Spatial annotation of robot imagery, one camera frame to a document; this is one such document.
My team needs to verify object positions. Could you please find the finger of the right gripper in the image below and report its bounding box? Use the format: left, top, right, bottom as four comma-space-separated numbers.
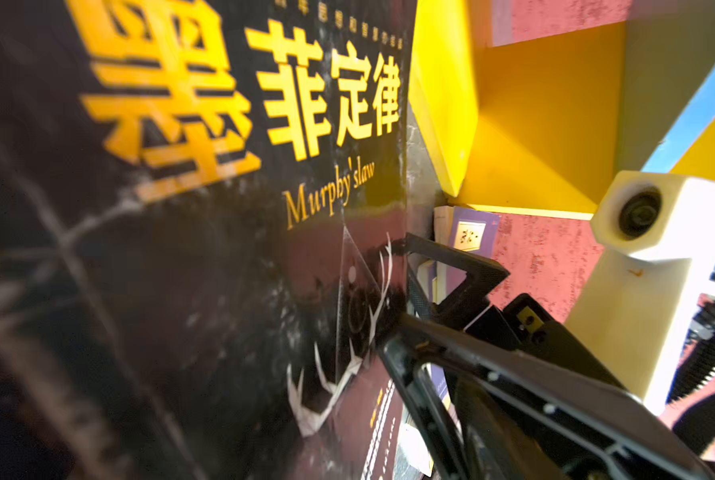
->
403, 233, 509, 327

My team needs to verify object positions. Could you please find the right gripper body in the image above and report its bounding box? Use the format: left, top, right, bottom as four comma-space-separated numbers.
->
465, 293, 621, 387

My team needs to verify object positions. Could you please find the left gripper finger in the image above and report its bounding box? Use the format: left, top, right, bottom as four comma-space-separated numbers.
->
377, 314, 713, 479

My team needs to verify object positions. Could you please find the navy book with label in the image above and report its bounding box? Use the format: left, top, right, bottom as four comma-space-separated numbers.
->
431, 205, 503, 307

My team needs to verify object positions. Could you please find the black Murphy's law book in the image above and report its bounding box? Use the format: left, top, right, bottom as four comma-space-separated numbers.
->
0, 1, 417, 479

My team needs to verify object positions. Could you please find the yellow pink blue bookshelf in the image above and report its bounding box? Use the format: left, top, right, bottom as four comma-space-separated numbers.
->
407, 0, 715, 220

